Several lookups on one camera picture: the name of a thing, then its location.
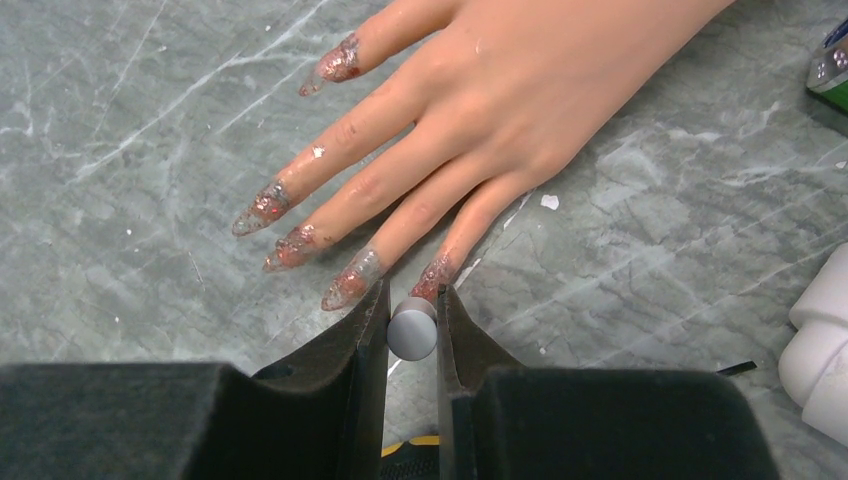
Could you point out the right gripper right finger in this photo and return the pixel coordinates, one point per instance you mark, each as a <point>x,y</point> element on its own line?
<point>500,419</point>

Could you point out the mannequin practice hand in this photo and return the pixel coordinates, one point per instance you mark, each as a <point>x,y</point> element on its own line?
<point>497,98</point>

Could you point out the green hose nozzle fitting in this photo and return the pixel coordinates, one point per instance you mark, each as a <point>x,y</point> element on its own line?
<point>813,367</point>

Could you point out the white nail polish cap brush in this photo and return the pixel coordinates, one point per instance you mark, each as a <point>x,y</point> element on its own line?
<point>412,331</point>

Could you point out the black yellow screwdriver near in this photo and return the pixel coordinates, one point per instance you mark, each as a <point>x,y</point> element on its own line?
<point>410,432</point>

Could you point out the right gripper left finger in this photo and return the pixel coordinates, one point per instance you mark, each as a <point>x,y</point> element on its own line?
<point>316,413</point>

